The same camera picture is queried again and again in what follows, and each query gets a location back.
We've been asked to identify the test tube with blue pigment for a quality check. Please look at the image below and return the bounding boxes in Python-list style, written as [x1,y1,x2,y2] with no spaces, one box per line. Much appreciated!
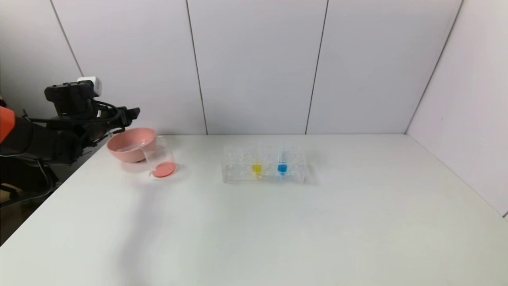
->
[278,140,289,176]

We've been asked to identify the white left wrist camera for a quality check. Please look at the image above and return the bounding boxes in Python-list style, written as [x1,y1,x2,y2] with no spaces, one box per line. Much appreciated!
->
[77,76,102,97]

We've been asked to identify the pink bowl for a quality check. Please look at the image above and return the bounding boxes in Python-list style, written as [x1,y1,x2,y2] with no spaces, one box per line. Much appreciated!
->
[106,127,157,163]

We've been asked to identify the thin black camera cable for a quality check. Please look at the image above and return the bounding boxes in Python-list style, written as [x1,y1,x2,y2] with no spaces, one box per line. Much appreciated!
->
[24,101,121,124]

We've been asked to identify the clear glass beaker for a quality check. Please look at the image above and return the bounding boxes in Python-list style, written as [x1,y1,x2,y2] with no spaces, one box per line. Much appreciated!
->
[141,136,177,178]

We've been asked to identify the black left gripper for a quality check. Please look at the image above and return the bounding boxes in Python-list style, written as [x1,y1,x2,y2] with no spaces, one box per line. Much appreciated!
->
[97,106,140,129]

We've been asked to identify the clear plastic test tube rack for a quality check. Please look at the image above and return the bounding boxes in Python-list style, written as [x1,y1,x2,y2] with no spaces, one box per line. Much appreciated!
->
[222,145,307,183]

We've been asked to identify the test tube with yellow pigment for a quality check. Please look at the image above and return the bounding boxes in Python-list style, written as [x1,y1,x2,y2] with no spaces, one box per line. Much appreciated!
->
[251,140,263,178]

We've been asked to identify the black chair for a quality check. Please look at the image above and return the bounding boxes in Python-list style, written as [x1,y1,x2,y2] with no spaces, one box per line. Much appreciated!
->
[0,159,60,209]

